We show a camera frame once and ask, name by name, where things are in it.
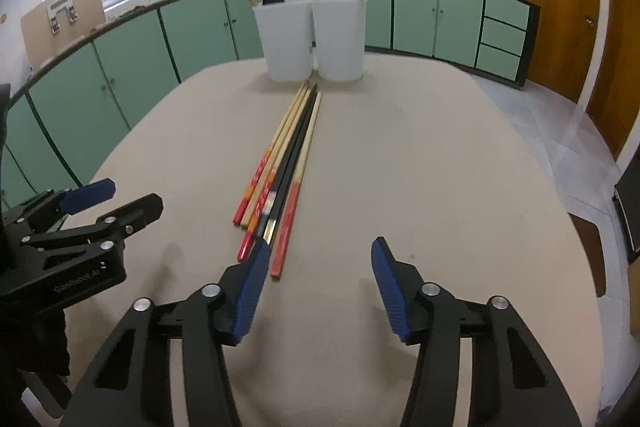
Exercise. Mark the cardboard box on counter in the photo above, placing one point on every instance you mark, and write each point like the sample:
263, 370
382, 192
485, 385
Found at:
54, 25

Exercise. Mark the red tipped bamboo chopstick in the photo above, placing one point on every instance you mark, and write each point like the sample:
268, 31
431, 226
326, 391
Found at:
251, 187

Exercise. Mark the brown wooden door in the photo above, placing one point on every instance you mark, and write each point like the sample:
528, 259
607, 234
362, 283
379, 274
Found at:
566, 36

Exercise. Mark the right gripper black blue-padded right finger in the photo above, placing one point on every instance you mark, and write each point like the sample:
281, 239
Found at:
513, 382

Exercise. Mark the white plastic container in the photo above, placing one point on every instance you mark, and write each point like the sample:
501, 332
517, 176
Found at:
285, 31
339, 34

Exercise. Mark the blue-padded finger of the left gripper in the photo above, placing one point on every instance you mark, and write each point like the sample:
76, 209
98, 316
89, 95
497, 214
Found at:
87, 196

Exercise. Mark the white plastic container left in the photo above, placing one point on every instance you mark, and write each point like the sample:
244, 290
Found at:
285, 31

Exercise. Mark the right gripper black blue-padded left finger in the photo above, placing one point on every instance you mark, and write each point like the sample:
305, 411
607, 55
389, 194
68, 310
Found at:
128, 381

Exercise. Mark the green lower kitchen cabinets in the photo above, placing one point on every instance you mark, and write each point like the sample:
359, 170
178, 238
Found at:
66, 120

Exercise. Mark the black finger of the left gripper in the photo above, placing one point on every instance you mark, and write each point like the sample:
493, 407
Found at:
112, 229

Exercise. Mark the brown wooden chair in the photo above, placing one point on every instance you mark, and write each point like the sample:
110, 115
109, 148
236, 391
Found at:
591, 241

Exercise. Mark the white plastic container right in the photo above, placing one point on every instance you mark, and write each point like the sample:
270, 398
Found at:
339, 34

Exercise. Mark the black chopstick silver band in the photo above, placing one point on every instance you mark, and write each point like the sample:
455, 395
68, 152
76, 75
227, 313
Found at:
297, 136

